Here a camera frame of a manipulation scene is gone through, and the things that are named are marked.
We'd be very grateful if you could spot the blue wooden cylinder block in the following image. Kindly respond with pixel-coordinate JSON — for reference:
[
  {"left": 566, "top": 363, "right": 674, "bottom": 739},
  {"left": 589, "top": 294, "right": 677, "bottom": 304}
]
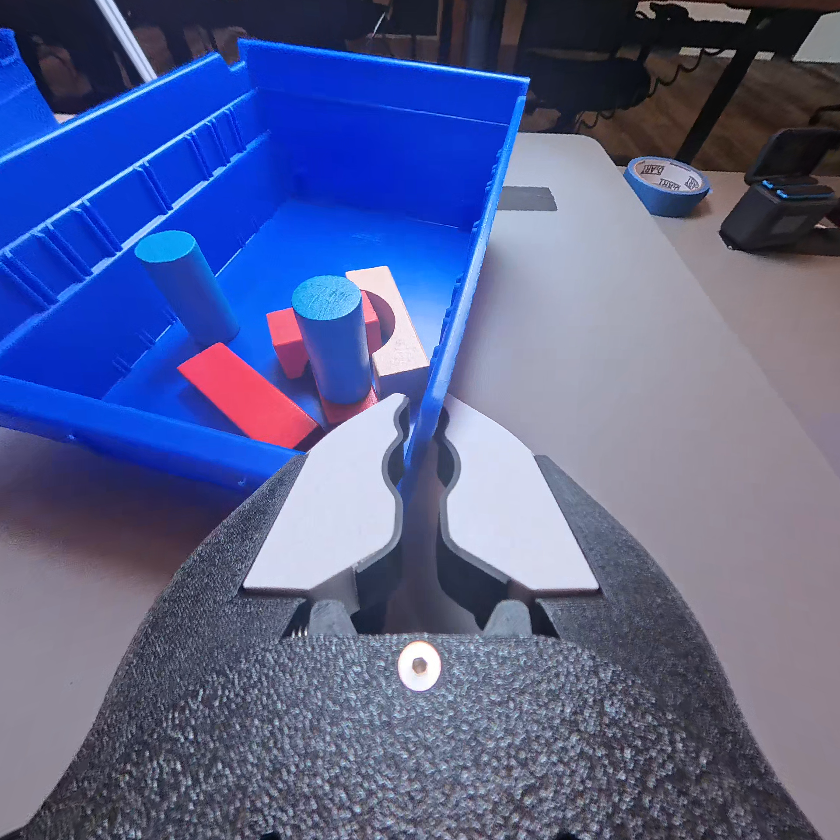
[
  {"left": 134, "top": 230, "right": 241, "bottom": 347},
  {"left": 290, "top": 276, "right": 374, "bottom": 405}
]

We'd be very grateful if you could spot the black office chair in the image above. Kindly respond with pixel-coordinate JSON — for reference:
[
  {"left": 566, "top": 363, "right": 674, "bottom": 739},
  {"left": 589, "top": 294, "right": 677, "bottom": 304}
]
[{"left": 525, "top": 0, "right": 652, "bottom": 132}]

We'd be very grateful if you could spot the black battery charger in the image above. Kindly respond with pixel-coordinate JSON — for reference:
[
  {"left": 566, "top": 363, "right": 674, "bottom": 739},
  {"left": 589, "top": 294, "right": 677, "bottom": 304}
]
[{"left": 718, "top": 128, "right": 840, "bottom": 255}]

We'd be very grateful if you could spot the black tape strip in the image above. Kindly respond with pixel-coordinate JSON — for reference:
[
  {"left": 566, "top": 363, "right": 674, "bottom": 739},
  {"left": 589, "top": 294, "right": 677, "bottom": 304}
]
[{"left": 500, "top": 185, "right": 559, "bottom": 213}]

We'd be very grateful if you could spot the blue plastic bin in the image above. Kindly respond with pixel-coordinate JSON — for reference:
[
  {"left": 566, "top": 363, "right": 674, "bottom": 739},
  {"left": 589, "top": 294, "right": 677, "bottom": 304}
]
[
  {"left": 0, "top": 28, "right": 61, "bottom": 157},
  {"left": 0, "top": 38, "right": 531, "bottom": 522}
]

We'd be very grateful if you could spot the red arch block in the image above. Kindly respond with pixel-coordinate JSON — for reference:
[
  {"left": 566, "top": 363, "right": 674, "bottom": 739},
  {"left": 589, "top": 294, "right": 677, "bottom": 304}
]
[{"left": 266, "top": 292, "right": 383, "bottom": 380}]

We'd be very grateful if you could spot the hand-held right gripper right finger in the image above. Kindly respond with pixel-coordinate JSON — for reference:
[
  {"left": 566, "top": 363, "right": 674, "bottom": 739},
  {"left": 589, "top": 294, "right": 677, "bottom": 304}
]
[{"left": 435, "top": 392, "right": 601, "bottom": 627}]

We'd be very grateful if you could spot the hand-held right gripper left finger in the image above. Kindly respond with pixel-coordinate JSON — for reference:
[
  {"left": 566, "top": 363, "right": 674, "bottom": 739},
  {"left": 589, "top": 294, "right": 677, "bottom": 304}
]
[{"left": 241, "top": 392, "right": 412, "bottom": 618}]

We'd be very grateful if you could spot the blue tape roll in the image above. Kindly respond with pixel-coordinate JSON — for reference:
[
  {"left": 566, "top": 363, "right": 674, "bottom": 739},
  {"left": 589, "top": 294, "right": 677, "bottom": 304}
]
[{"left": 623, "top": 156, "right": 712, "bottom": 219}]

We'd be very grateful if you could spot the natural wooden arch block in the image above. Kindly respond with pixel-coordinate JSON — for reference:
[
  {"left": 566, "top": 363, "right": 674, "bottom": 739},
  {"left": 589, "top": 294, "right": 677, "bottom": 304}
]
[{"left": 346, "top": 266, "right": 431, "bottom": 401}]

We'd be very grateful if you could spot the wooden table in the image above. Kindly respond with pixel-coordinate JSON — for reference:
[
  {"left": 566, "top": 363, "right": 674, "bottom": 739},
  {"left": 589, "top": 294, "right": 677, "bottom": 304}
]
[{"left": 637, "top": 0, "right": 840, "bottom": 165}]

